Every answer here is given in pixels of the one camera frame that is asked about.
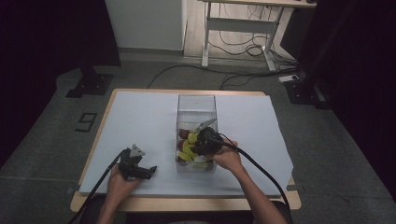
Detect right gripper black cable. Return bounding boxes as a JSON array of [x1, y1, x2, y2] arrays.
[[214, 133, 291, 216]]

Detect yellow banana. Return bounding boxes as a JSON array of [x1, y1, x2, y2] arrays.
[[177, 139, 198, 162]]

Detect clear plastic box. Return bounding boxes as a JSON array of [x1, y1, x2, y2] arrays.
[[175, 93, 219, 174]]

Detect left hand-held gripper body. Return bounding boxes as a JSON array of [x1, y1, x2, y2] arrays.
[[117, 143, 147, 181]]

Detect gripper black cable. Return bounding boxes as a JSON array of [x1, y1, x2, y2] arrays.
[[67, 148, 129, 224], [214, 133, 291, 216]]

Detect white power strip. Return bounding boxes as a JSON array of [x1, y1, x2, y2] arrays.
[[277, 74, 300, 84]]

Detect dark curtain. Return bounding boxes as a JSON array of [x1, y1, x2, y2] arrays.
[[281, 0, 396, 203], [0, 0, 121, 169]]

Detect white metal desk frame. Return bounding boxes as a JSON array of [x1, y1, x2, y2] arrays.
[[199, 0, 318, 73]]

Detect white cabinet panel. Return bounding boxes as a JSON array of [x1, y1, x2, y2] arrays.
[[104, 0, 188, 51]]

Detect person's left hand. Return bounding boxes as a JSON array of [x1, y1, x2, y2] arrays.
[[106, 163, 142, 207]]

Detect black floor cables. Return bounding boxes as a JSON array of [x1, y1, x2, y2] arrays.
[[147, 3, 300, 91]]

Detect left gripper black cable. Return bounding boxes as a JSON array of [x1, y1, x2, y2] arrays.
[[67, 148, 129, 224]]

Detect person's right hand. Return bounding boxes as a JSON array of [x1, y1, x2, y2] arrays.
[[205, 139, 245, 174]]

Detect white table sheet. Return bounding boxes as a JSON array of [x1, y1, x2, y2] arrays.
[[78, 91, 294, 198]]

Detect black stand base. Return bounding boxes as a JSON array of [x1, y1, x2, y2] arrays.
[[284, 73, 332, 110], [65, 65, 115, 99]]

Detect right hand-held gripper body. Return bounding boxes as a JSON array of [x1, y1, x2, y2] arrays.
[[193, 118, 224, 158]]

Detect wooden table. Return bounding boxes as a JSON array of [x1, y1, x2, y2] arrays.
[[70, 88, 303, 213]]

